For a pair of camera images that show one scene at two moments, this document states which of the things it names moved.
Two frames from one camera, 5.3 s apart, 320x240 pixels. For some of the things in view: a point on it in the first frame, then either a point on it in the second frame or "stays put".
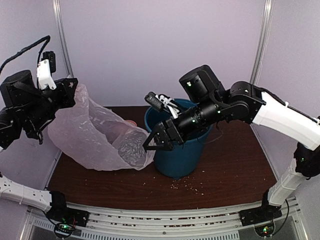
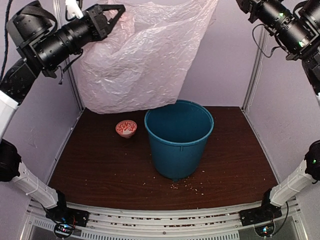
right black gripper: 162,130 to 252,5
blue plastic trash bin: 186,161 stays put
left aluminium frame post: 61,24 stays put
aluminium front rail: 284,215 stays put
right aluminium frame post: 267,10 stays put
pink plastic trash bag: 92,137 to 142,62
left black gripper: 67,92 to 97,19
